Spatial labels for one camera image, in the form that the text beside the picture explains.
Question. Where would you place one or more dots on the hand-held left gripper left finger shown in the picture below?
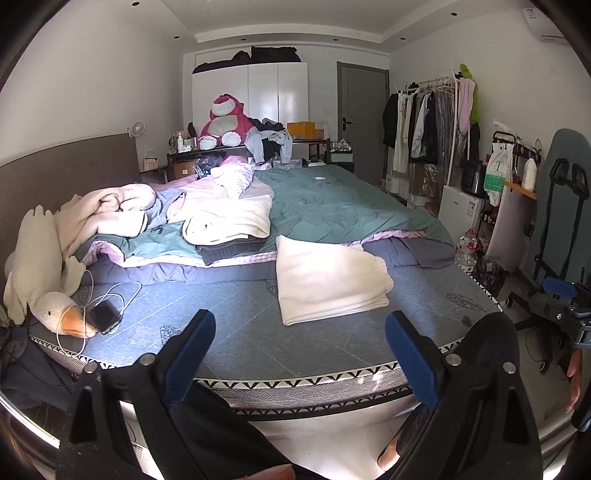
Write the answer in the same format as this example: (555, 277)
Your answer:
(189, 360)

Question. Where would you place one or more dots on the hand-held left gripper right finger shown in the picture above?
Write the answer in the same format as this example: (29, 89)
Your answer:
(411, 364)

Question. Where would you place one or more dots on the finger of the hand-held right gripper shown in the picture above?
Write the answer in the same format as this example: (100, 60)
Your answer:
(558, 287)
(554, 310)

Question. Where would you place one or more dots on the cream quilted pants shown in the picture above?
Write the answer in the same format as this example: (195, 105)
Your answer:
(328, 281)

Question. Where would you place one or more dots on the person's right forearm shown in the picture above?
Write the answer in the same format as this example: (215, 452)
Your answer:
(582, 417)

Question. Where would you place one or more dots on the person's right hand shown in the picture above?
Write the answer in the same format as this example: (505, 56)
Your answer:
(575, 383)

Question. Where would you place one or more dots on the person's left hand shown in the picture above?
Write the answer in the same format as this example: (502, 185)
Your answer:
(272, 473)

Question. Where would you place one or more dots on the bed with blue sheet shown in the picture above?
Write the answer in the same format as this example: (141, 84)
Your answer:
(231, 314)

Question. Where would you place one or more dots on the grey gaming chair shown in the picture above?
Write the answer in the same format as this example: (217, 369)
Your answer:
(563, 221)

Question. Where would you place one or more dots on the pale leaning board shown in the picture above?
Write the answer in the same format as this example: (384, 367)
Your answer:
(505, 230)

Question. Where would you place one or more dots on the person's foot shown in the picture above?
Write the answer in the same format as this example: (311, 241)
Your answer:
(390, 457)

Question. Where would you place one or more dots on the black phone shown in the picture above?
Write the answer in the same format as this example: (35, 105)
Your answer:
(104, 316)

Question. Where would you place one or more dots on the clear water bottle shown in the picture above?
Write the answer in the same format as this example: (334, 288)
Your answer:
(466, 251)

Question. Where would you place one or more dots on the black metal shelf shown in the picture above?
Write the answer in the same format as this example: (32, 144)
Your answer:
(526, 191)

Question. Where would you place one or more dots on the white bottle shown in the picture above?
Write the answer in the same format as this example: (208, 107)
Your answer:
(529, 175)

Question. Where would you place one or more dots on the white and green plastic bag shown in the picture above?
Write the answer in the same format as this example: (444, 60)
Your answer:
(497, 177)

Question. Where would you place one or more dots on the white mini fridge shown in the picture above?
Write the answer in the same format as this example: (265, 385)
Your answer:
(457, 207)

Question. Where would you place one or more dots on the black kitchen appliance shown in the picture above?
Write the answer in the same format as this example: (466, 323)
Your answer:
(473, 180)

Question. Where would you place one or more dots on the folded cream blanket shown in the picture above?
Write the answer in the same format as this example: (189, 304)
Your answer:
(221, 221)

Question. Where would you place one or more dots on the dark clothes heap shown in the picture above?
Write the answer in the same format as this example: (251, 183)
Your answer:
(32, 374)

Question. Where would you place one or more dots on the cream fleece blanket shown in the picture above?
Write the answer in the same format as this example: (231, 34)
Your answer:
(111, 203)

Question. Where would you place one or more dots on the teal quilt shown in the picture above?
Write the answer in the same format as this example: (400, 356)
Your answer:
(332, 203)

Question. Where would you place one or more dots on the white goose plush toy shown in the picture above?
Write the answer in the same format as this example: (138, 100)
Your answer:
(37, 258)

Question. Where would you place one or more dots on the purple checkered garment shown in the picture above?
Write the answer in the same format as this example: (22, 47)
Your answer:
(238, 177)

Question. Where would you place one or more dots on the black desk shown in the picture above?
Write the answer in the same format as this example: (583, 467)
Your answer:
(171, 156)

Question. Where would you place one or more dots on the clothes rack with hanging clothes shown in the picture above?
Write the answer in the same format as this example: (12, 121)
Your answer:
(425, 124)

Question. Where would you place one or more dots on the pale green box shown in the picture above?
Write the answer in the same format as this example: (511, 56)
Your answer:
(341, 158)

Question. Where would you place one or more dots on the brown headboard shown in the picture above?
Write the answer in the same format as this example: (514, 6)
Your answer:
(69, 166)

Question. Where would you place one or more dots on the pile of clothes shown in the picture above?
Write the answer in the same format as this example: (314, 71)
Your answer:
(268, 143)

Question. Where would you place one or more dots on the small white fan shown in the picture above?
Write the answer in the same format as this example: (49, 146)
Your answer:
(138, 128)

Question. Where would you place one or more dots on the pink bear plush toy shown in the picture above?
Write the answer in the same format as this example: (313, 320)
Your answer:
(226, 122)

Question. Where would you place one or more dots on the grey door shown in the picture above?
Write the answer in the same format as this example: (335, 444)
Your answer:
(362, 115)

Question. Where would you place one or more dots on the orange box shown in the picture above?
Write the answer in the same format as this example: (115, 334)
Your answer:
(300, 130)

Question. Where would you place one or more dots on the white air conditioner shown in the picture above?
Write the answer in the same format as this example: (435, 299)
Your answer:
(545, 23)

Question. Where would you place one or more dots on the white wardrobe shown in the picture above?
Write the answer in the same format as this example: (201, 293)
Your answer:
(291, 92)

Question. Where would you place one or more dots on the black bags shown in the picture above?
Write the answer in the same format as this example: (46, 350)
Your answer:
(272, 54)

